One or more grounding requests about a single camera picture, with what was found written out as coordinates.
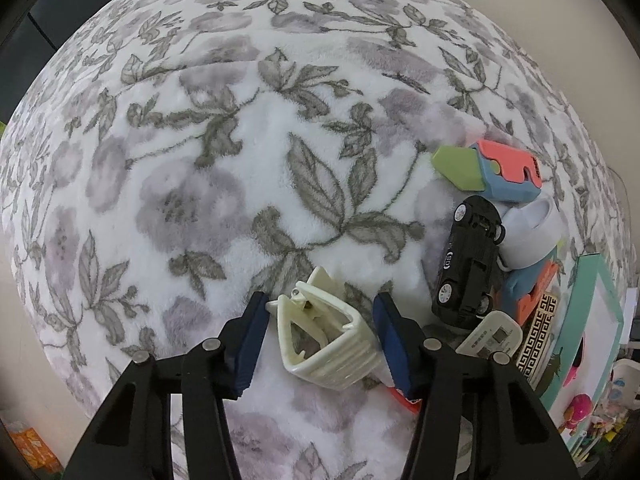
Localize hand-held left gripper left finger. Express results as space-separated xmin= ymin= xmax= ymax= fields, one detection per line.
xmin=62 ymin=291 xmax=271 ymax=480

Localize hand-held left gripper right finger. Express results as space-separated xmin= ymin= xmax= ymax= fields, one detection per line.
xmin=372 ymin=292 xmax=581 ymax=480

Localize cream hair claw clip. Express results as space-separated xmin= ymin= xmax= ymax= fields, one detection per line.
xmin=265 ymin=266 xmax=383 ymax=392

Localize red white tube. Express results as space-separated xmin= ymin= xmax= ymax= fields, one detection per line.
xmin=385 ymin=385 xmax=423 ymax=413

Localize black toy car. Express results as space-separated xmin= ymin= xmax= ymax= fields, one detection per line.
xmin=431 ymin=195 xmax=507 ymax=332

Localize black gold patterned strip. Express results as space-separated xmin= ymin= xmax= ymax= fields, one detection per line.
xmin=515 ymin=292 xmax=562 ymax=386

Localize teal rimmed cardboard box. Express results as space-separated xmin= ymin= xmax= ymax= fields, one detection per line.
xmin=537 ymin=254 xmax=626 ymax=428

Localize white thermometer device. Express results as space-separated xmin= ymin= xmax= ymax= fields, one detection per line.
xmin=455 ymin=310 xmax=523 ymax=361

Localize orange blue toy knife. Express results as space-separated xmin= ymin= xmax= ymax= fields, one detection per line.
xmin=500 ymin=247 xmax=563 ymax=326

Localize white tape roll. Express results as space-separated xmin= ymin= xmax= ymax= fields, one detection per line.
xmin=500 ymin=195 xmax=563 ymax=271

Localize floral fleece blanket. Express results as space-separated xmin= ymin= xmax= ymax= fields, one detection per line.
xmin=0 ymin=0 xmax=636 ymax=480

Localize pink haired doll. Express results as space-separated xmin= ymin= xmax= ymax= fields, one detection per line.
xmin=557 ymin=394 xmax=593 ymax=433

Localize salmon blue toy knife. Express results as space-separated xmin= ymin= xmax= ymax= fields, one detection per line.
xmin=431 ymin=139 xmax=543 ymax=203

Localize white shelf unit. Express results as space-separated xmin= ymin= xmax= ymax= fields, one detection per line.
xmin=607 ymin=357 xmax=633 ymax=411

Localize orange carton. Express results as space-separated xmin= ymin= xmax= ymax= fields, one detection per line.
xmin=10 ymin=422 xmax=63 ymax=473

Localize dark cabinet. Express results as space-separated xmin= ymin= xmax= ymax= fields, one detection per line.
xmin=0 ymin=0 xmax=126 ymax=126

